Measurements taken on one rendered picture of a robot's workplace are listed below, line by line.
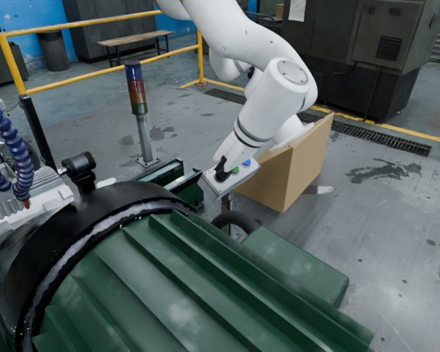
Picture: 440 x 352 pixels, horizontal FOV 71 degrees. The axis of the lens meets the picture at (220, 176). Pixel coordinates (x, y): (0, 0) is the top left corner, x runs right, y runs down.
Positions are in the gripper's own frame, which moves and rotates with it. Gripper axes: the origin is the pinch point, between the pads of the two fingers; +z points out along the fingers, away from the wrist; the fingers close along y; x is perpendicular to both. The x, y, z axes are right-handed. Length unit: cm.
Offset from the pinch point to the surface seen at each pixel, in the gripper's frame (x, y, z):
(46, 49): -415, -141, 315
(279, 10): -197, -375, 128
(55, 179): -22.9, 30.6, 11.5
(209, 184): 0.0, 3.5, 3.5
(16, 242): -6.8, 44.2, -3.7
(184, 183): -10.7, -4.1, 25.0
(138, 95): -50, -14, 26
